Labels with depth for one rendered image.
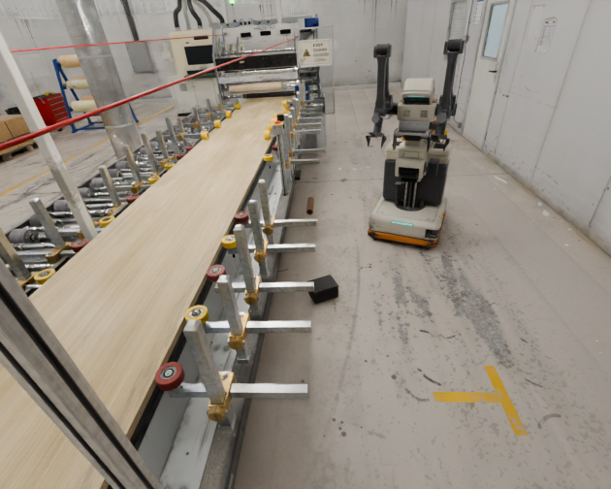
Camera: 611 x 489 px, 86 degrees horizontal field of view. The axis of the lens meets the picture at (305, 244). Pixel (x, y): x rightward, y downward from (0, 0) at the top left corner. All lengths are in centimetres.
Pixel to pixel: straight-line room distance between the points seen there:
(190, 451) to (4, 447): 48
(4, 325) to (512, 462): 197
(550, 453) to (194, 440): 162
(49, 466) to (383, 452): 136
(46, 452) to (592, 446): 218
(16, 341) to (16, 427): 82
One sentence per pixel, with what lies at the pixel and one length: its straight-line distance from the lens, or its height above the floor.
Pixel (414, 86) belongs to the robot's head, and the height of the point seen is 134.
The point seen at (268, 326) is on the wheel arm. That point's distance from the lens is 125.
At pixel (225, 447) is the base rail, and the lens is 119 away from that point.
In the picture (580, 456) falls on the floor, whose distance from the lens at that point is 222.
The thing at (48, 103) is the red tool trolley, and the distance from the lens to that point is 1056.
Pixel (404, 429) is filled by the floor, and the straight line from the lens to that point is 199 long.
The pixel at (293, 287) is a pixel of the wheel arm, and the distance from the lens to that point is 143.
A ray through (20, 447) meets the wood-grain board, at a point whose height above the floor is 90.
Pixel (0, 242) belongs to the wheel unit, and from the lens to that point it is 193.
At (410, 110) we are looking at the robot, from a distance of 276.
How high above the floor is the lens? 174
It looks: 33 degrees down
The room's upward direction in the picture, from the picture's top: 5 degrees counter-clockwise
